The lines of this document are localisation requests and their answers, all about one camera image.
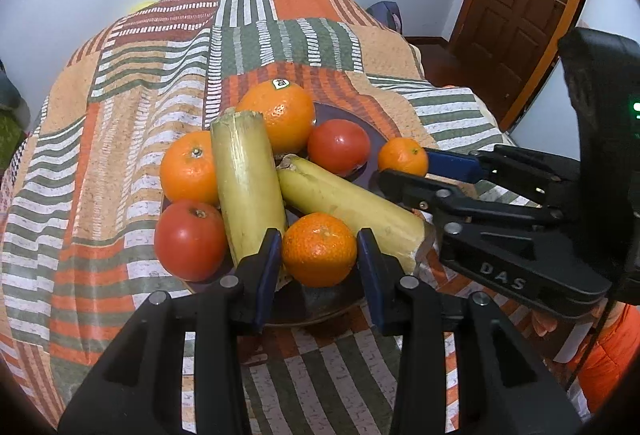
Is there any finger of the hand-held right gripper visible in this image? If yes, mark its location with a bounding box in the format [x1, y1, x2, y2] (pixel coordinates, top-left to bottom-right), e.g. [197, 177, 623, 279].
[425, 147, 583, 208]
[370, 169, 566, 228]

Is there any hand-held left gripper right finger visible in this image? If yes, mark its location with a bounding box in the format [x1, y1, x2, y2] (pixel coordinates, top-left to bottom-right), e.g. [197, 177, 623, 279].
[356, 227, 583, 435]

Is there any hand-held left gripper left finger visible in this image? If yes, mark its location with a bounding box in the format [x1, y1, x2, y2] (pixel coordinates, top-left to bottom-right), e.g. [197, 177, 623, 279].
[57, 227, 283, 435]

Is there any small tangerine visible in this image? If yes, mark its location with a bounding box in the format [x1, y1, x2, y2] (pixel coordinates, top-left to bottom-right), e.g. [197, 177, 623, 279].
[377, 137, 430, 178]
[281, 212, 358, 288]

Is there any purple plate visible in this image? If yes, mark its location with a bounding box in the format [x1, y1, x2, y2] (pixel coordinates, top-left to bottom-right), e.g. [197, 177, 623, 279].
[160, 100, 426, 328]

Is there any yellow-green banana piece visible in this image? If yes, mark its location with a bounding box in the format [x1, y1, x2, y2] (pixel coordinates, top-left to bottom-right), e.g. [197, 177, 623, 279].
[276, 154, 436, 276]

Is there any red tomato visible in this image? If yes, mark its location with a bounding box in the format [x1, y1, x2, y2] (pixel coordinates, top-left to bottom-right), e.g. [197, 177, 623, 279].
[307, 119, 372, 176]
[153, 200, 229, 282]

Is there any orange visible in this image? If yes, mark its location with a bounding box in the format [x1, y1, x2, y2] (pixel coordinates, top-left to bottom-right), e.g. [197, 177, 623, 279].
[235, 79, 317, 156]
[159, 130, 221, 206]

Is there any white wardrobe sliding door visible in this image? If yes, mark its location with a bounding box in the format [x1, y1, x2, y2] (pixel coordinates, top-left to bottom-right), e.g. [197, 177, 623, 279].
[510, 0, 640, 160]

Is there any blue chair back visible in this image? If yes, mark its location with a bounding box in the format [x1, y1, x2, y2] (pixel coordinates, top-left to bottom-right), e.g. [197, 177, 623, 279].
[365, 1, 405, 33]

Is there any striped patchwork blanket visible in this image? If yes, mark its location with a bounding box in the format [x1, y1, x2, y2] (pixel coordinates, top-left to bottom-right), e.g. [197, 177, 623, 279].
[0, 0, 591, 435]

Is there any grey plush toy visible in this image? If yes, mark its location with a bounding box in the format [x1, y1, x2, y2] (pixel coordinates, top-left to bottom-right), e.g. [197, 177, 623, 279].
[0, 60, 32, 116]

